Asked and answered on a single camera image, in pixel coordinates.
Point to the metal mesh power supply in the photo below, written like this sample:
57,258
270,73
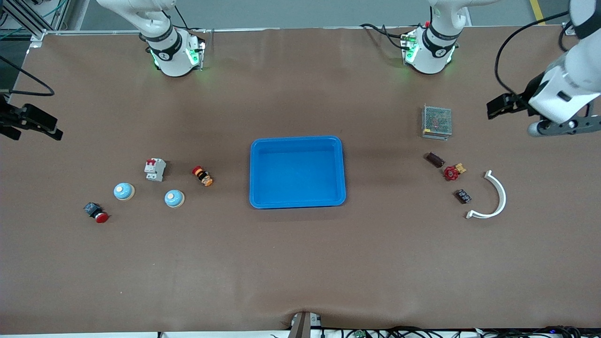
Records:
436,121

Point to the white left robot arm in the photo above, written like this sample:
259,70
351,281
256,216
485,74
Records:
429,51

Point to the grey table edge bracket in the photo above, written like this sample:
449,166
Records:
304,325

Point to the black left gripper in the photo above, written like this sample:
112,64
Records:
527,96

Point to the white circuit breaker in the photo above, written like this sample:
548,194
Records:
155,170

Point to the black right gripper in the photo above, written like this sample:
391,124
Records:
10,118

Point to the long brown electrolytic capacitor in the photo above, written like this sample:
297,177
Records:
435,159

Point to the white curved plastic clamp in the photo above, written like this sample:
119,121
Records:
502,192

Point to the red mushroom push button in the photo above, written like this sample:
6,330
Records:
96,212

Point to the blue desk bell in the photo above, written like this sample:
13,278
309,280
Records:
174,198
124,191

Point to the aluminium frame profile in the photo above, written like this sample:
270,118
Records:
28,21

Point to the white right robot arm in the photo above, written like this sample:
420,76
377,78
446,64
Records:
171,54

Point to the orange red push button switch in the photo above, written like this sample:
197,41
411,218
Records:
203,176

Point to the blue plastic tray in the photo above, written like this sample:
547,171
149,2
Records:
296,188

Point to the small black connector block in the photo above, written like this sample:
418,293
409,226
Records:
462,196

